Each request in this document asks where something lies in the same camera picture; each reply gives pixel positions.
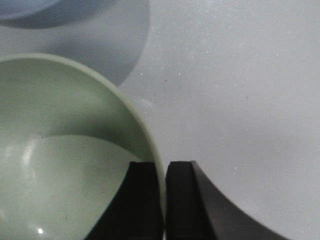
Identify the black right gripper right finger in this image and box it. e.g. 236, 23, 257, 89
165, 161, 285, 240

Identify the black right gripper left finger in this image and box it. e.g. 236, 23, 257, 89
86, 161, 164, 240

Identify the green bowl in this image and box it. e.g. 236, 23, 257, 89
0, 53, 166, 240

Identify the blue bowl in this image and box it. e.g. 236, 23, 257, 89
0, 0, 89, 29

